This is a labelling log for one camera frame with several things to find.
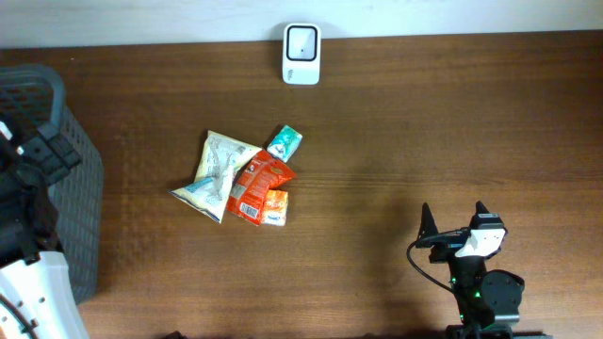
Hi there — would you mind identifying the orange tissue pack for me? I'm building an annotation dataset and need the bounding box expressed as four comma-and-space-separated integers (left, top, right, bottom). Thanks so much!
261, 190, 288, 227

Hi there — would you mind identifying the teal tissue pack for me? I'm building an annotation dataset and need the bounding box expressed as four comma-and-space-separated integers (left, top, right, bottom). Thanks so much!
267, 125, 302, 163

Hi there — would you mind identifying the red snack bag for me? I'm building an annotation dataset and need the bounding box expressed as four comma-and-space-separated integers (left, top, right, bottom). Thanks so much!
226, 150, 297, 226

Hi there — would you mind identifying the cream snack bag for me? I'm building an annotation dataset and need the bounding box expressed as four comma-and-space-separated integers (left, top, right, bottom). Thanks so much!
171, 131, 261, 223

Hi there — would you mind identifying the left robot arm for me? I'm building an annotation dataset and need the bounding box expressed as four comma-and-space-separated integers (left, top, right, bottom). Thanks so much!
1, 114, 88, 338

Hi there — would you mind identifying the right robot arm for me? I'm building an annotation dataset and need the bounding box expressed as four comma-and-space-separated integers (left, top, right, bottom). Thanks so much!
409, 202, 525, 338

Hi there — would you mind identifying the white barcode scanner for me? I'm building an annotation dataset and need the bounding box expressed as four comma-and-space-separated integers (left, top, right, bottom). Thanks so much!
282, 23, 322, 86

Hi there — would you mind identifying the grey plastic mesh basket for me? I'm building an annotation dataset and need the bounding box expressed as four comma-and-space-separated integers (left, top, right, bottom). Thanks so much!
1, 64, 105, 304

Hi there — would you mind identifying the right black cable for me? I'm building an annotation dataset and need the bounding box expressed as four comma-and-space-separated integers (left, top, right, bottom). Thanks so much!
406, 229, 472, 296

